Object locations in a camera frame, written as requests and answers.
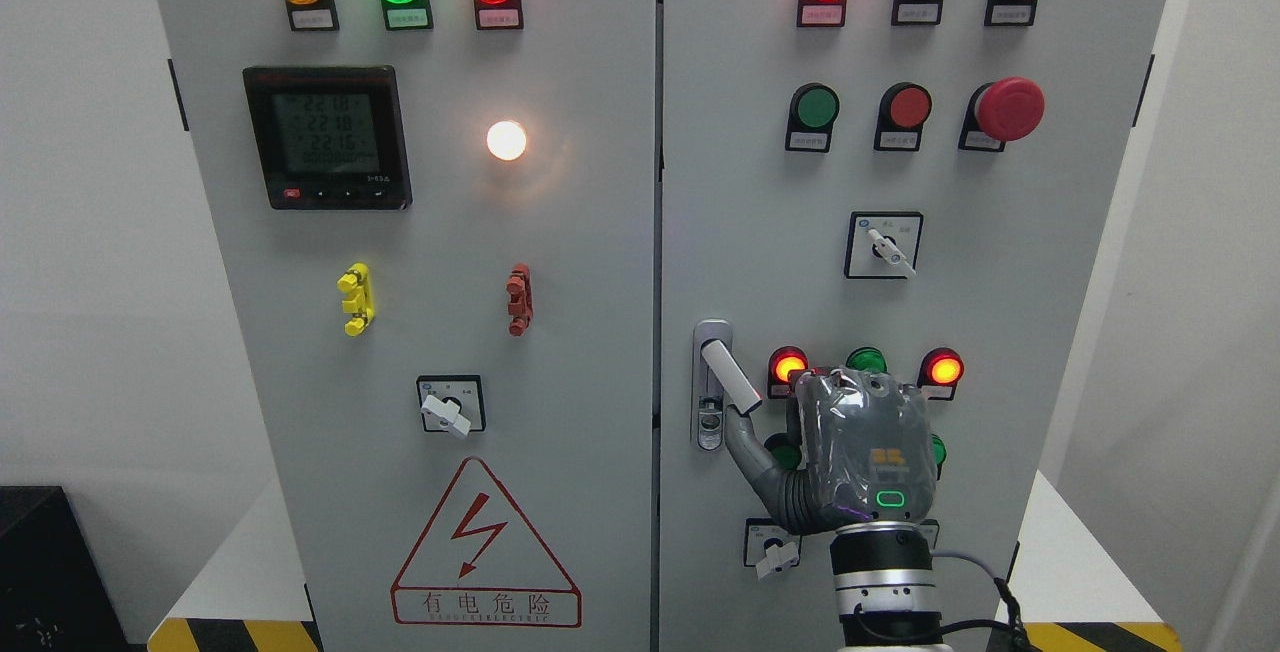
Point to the green push button lower right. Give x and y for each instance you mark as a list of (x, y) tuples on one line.
[(940, 453)]

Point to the silver door handle lock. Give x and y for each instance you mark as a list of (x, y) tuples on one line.
[(721, 393)]

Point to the black digital power meter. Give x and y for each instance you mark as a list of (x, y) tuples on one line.
[(329, 138)]

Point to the electric hazard warning sticker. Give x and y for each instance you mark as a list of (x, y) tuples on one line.
[(480, 562)]

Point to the grey cabinet door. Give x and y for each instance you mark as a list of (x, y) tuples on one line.
[(568, 404), (757, 236)]

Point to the lower white selector switch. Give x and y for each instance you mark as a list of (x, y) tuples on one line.
[(768, 549)]

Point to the left grey cabinet door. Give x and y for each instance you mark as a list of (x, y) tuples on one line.
[(568, 404)]

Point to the green push button upper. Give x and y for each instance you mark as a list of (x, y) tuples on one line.
[(811, 118)]

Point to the green indicator middle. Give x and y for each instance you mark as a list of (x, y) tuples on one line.
[(867, 358)]

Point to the right grey cabinet door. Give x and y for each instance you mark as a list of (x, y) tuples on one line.
[(757, 236)]

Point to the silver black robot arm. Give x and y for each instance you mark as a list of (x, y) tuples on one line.
[(886, 595)]

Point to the green push button lower left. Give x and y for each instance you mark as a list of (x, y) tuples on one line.
[(787, 453)]

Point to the black box lower left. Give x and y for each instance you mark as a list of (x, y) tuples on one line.
[(52, 596)]

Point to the red emergency stop button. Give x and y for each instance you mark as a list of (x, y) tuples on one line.
[(1001, 112)]

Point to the red lit indicator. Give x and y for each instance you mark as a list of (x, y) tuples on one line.
[(941, 370), (786, 365)]

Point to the white lit indicator lamp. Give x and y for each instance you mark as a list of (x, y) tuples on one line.
[(506, 140)]

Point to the black knob selector switch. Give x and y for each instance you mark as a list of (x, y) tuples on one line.
[(930, 529)]

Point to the red push button upper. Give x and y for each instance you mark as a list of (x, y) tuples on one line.
[(903, 111)]

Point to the upper right selector switch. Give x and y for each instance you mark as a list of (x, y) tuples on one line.
[(883, 245)]

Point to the green push button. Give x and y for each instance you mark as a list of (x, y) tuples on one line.
[(811, 118), (787, 453), (940, 453)]

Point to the red lit indicator middle right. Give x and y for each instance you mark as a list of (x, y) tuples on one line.
[(941, 370)]

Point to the left door selector switch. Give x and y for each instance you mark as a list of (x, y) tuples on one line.
[(452, 404)]

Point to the red lit indicator middle left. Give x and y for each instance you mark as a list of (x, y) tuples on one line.
[(786, 365)]

